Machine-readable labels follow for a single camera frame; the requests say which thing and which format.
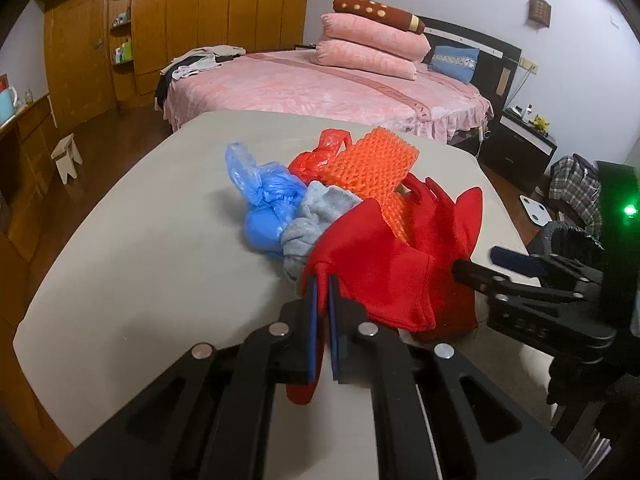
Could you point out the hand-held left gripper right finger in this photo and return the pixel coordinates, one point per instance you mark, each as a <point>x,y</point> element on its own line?
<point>335,330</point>

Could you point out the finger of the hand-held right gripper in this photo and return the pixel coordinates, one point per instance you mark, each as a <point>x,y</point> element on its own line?
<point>477,276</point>
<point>517,261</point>

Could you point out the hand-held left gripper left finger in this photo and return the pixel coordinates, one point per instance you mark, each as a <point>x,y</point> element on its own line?
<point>313,330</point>

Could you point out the black trash bin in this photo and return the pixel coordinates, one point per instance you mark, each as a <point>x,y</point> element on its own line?
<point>567,237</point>

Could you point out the red cloth bag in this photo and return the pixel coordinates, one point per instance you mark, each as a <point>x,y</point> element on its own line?
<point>400,280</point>

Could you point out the orange foam net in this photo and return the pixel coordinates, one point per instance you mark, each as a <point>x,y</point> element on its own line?
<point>370,165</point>

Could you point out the white bathroom scale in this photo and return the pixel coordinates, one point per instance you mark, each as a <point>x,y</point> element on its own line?
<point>535,210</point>

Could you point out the plaid bag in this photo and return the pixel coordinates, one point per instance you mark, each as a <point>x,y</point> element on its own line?
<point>572,185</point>

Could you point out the dark nightstand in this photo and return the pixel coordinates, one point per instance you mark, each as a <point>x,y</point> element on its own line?
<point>520,155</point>

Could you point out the grey sock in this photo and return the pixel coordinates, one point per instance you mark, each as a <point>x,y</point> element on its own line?
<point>310,220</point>

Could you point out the white power strip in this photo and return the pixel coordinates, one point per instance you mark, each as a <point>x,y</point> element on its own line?
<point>484,135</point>

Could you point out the yellow plush toy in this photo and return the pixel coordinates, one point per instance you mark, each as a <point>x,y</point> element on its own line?
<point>541,122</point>

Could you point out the blue plastic bag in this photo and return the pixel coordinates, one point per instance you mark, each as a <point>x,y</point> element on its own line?
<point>265,195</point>

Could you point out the white bottle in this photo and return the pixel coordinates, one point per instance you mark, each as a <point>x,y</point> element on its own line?
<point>528,114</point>

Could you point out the red plastic bag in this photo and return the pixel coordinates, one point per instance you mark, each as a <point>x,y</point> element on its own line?
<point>312,162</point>

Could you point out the dark headboard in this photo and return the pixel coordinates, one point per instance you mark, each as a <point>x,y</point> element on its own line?
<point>492,67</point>

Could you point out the blue cushion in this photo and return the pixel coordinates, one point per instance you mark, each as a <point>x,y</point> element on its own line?
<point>455,65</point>

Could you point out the pink bed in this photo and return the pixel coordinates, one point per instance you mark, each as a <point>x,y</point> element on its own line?
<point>300,85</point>

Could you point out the black garment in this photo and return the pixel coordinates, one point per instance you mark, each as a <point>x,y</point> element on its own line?
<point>162,90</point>

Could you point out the brown dotted bolster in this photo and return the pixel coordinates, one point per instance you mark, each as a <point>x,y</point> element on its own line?
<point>375,10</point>

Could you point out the pile of light clothes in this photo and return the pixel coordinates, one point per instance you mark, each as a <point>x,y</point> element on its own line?
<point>205,57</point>

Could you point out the small wooden stool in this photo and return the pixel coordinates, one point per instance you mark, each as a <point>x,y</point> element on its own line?
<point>67,155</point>

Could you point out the wooden desk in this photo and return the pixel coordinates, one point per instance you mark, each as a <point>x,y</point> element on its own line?
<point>30,160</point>

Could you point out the wooden wardrobe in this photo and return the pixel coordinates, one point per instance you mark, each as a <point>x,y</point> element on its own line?
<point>225,10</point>

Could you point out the green container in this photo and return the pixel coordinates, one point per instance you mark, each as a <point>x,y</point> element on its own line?
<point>124,54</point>

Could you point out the light blue kettle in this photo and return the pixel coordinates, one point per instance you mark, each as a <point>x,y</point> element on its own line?
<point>7,107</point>

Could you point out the yellow wall socket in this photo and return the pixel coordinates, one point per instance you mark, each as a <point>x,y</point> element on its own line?
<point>529,65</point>

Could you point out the large wooden wall lamp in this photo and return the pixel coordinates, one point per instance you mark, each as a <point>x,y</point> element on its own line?
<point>540,10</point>

